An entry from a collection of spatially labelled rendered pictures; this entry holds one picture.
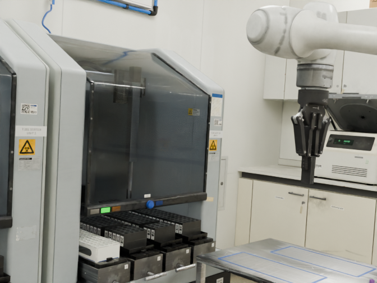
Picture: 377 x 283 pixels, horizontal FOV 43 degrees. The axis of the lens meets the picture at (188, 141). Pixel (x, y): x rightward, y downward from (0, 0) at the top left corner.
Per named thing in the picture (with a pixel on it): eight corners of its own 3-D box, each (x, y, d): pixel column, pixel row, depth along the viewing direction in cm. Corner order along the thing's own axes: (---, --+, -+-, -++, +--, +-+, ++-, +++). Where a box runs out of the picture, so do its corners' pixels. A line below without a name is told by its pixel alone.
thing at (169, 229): (171, 238, 191) (172, 223, 191) (175, 239, 190) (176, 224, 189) (150, 242, 183) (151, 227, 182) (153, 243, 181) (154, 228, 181)
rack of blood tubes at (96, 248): (47, 246, 177) (47, 229, 176) (70, 241, 184) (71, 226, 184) (96, 266, 157) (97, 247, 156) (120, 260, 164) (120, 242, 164)
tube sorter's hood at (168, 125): (10, 194, 191) (16, 32, 187) (127, 183, 235) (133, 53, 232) (86, 217, 156) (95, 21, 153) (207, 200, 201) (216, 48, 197)
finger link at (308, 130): (317, 112, 119) (313, 112, 118) (313, 157, 119) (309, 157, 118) (304, 112, 122) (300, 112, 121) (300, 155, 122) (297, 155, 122)
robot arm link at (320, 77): (341, 67, 119) (340, 91, 119) (313, 69, 126) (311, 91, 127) (317, 63, 114) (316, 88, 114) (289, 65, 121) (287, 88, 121)
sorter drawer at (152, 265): (31, 238, 210) (31, 218, 210) (58, 234, 221) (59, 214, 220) (141, 284, 161) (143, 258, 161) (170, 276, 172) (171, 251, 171)
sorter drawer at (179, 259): (61, 233, 222) (61, 214, 221) (86, 229, 232) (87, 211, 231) (173, 275, 173) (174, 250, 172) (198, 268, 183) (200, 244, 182)
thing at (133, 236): (143, 244, 180) (143, 228, 179) (146, 245, 178) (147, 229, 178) (119, 250, 171) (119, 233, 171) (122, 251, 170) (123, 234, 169)
